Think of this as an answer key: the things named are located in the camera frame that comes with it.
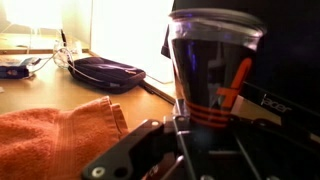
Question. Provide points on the black can with orange logo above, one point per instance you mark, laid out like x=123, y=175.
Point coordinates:
x=213, y=51

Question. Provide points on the small blue box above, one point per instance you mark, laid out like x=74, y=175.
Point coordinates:
x=11, y=68

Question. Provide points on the dark blue zip pouch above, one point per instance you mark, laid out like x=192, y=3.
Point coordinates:
x=111, y=76

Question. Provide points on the black computer monitor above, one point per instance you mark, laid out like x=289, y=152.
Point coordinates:
x=285, y=75

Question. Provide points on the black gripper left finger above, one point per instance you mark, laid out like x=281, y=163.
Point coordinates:
x=152, y=149

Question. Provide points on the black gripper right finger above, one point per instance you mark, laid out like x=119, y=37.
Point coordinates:
x=274, y=152

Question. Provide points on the orange towel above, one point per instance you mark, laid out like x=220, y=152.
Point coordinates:
x=52, y=144

